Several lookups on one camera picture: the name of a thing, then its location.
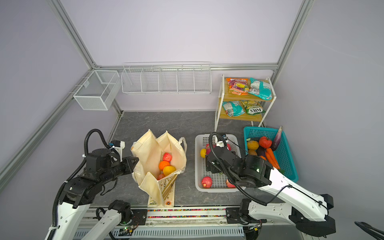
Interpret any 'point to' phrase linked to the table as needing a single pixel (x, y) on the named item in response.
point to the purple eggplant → (276, 141)
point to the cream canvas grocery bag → (148, 149)
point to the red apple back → (229, 185)
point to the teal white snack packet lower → (233, 108)
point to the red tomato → (264, 142)
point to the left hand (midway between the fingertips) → (138, 162)
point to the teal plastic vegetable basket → (282, 153)
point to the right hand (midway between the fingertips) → (213, 157)
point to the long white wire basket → (166, 80)
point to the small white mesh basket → (98, 91)
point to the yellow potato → (253, 145)
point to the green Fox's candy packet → (252, 107)
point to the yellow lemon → (203, 152)
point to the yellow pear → (168, 169)
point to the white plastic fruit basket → (219, 179)
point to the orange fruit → (163, 164)
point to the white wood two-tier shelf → (244, 99)
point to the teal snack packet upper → (261, 88)
